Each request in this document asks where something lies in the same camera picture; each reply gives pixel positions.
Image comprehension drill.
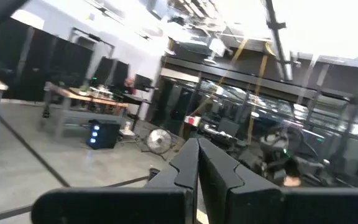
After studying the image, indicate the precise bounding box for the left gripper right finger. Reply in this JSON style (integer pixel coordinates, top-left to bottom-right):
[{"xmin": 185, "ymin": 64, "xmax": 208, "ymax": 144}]
[{"xmin": 199, "ymin": 138, "xmax": 358, "ymax": 224}]

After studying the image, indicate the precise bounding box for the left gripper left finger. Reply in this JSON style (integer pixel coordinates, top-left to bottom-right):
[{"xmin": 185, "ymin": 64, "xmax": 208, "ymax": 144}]
[{"xmin": 31, "ymin": 138, "xmax": 200, "ymax": 224}]

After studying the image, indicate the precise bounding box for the black monitor on arm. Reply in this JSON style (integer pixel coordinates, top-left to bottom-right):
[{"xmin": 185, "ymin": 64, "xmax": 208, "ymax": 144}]
[{"xmin": 134, "ymin": 73, "xmax": 154, "ymax": 91}]

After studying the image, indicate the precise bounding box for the white floor fan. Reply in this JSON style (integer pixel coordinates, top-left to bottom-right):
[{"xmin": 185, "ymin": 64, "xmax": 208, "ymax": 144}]
[{"xmin": 145, "ymin": 128, "xmax": 173, "ymax": 156}]

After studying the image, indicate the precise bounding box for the black computer tower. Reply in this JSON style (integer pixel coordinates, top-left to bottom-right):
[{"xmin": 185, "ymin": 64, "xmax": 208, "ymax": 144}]
[{"xmin": 85, "ymin": 119, "xmax": 121, "ymax": 150}]

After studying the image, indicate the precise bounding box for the red and white box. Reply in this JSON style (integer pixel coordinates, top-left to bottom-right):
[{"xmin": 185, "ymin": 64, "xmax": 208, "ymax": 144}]
[{"xmin": 183, "ymin": 114, "xmax": 202, "ymax": 127}]

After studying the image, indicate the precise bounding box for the wooden top desk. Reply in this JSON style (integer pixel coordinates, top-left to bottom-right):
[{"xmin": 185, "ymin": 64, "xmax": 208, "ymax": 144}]
[{"xmin": 44, "ymin": 81, "xmax": 129, "ymax": 139}]

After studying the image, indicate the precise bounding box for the person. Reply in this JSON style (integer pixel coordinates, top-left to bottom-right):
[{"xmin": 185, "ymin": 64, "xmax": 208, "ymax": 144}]
[{"xmin": 123, "ymin": 77, "xmax": 136, "ymax": 94}]

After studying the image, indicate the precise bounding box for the pair of black monitors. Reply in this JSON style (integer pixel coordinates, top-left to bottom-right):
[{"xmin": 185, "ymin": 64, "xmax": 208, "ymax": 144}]
[{"xmin": 91, "ymin": 55, "xmax": 130, "ymax": 90}]

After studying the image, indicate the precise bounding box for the black cabinet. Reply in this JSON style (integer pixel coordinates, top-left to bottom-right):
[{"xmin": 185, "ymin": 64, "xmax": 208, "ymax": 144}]
[{"xmin": 0, "ymin": 18, "xmax": 93, "ymax": 101}]

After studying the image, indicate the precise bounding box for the black vertical pole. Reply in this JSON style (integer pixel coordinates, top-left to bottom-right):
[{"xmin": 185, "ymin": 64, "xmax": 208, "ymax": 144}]
[{"xmin": 263, "ymin": 0, "xmax": 294, "ymax": 82}]

